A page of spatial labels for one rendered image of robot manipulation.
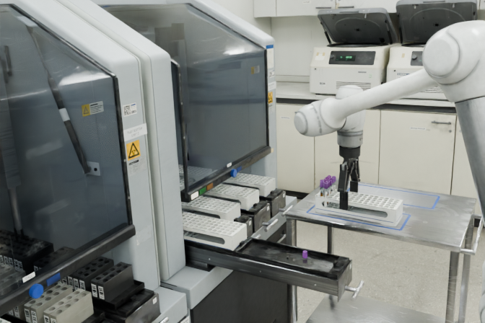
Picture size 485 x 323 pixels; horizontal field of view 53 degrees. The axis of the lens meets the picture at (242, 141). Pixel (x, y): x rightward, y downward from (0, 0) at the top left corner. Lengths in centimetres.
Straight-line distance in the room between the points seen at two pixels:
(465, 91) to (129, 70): 83
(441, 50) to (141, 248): 95
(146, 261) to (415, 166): 261
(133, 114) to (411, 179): 274
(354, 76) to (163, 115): 244
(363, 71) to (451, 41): 255
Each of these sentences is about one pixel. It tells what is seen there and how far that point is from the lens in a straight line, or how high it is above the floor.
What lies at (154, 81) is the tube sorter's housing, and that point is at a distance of 142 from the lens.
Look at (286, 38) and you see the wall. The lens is 458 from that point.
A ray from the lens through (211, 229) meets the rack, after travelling 163.
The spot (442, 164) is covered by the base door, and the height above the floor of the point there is 46.
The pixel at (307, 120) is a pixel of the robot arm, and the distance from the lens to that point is 155.
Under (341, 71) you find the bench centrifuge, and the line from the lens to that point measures 375.
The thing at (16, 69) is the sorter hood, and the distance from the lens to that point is 119.
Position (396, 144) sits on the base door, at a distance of 374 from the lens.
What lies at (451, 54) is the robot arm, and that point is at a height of 144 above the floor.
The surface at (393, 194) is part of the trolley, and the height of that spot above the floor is 82.
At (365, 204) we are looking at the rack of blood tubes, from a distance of 177.
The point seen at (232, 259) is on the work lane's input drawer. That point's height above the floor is 79.
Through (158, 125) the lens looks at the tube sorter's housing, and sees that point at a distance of 144.
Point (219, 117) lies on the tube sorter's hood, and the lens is 170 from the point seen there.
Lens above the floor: 155
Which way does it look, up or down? 15 degrees down
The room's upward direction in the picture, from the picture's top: 2 degrees counter-clockwise
